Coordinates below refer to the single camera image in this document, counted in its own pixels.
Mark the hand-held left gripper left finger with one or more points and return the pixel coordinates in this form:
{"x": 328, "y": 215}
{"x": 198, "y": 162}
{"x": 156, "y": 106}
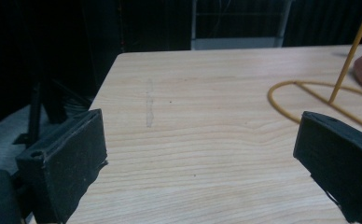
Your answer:
{"x": 67, "y": 161}

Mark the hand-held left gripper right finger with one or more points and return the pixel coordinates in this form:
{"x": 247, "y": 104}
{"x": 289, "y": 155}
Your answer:
{"x": 341, "y": 161}

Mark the black stand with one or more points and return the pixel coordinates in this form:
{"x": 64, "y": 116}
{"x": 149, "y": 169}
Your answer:
{"x": 34, "y": 115}

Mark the grey metal frame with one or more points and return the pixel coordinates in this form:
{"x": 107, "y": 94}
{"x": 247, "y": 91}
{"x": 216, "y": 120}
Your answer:
{"x": 236, "y": 43}

